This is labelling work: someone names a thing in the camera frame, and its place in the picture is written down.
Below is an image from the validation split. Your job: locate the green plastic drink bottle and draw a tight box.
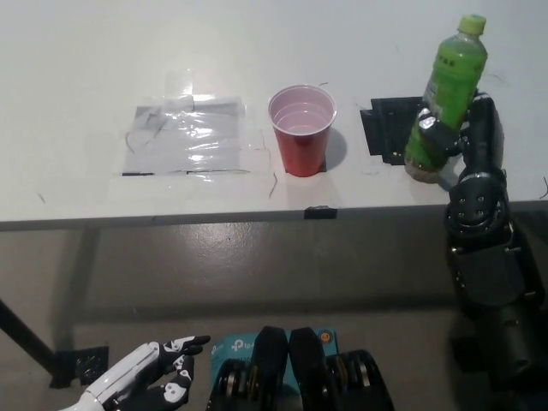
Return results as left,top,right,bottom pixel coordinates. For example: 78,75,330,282
404,13,489,184

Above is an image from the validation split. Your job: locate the teal tp-link cardboard box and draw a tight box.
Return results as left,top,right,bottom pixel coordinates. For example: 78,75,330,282
209,328,342,400

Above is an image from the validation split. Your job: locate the red plastic cup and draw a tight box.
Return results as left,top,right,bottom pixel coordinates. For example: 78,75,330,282
268,84,338,176

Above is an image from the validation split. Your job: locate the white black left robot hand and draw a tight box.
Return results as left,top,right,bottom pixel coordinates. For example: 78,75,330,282
83,334,212,411

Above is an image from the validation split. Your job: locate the black slanted table leg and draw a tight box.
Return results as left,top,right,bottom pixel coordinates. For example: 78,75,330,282
0,296,59,365

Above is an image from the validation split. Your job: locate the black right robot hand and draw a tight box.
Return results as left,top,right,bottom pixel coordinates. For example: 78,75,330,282
415,87,509,177

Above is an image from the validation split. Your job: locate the black tape square marker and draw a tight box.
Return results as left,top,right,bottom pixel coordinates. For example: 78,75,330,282
359,96,426,166

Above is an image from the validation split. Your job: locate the grey sheet under clear tape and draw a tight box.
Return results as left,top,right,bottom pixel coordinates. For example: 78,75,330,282
122,96,269,177

